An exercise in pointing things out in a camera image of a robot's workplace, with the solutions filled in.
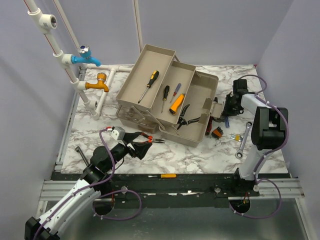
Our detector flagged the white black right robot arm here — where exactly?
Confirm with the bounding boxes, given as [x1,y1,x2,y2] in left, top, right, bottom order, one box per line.
[222,77,289,196]

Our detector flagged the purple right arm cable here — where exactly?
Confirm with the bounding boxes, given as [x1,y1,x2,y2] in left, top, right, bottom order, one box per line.
[228,74,291,220]

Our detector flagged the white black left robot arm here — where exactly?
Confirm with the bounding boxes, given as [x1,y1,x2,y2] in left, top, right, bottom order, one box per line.
[24,127,153,240]

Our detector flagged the blue clear tester screwdriver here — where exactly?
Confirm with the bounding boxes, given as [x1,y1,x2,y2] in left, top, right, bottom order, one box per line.
[224,116,230,128]

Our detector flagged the black wire stripper pliers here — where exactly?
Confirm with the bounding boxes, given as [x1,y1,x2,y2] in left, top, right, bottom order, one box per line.
[177,104,200,130]

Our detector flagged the orange water tap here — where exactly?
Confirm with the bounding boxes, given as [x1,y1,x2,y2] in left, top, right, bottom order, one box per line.
[85,72,109,93]

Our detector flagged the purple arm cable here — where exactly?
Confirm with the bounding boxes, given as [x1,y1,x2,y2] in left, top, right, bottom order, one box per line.
[228,74,291,220]
[32,126,143,240]

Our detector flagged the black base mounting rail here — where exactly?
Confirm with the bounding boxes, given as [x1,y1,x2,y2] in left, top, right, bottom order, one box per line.
[50,172,293,210]

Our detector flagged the beige toolbox with clear lid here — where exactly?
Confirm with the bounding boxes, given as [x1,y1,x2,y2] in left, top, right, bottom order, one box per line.
[116,44,223,147]

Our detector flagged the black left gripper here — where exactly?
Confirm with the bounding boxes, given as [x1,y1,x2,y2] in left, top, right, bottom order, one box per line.
[105,133,152,171]

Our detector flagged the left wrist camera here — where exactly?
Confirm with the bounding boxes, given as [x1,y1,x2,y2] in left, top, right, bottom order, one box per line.
[106,126,126,142]

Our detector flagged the orange black needle-nose pliers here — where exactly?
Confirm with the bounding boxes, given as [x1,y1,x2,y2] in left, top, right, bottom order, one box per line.
[133,131,165,145]

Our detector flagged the orange handled screwdriver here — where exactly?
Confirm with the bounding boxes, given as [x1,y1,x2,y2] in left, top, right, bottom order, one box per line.
[147,173,177,179]

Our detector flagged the white pvc pipe frame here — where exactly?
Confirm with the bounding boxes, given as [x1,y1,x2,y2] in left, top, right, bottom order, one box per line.
[24,0,132,120]

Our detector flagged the grey metal t-handle tool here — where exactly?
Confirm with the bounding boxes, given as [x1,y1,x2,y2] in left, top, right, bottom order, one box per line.
[75,146,89,166]

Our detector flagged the steel ratchet wrench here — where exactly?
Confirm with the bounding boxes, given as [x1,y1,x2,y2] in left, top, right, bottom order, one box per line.
[235,121,253,160]

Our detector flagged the red tester screwdriver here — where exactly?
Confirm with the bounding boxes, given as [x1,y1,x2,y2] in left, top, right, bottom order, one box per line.
[170,83,182,103]

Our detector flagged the red black utility knife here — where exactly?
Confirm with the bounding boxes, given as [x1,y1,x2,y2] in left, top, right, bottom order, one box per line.
[205,116,213,136]

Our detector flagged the black yellow large screwdriver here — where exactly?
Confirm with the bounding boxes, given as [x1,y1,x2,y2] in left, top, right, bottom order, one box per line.
[138,70,160,103]

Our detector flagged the black yellow small screwdriver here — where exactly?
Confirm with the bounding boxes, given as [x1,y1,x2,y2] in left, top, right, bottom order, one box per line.
[161,85,170,113]

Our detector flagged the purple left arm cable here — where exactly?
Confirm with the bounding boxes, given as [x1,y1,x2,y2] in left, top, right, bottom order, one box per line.
[32,126,143,240]

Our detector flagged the blue water tap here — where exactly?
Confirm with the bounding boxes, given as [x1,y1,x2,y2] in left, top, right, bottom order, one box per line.
[71,44,101,67]

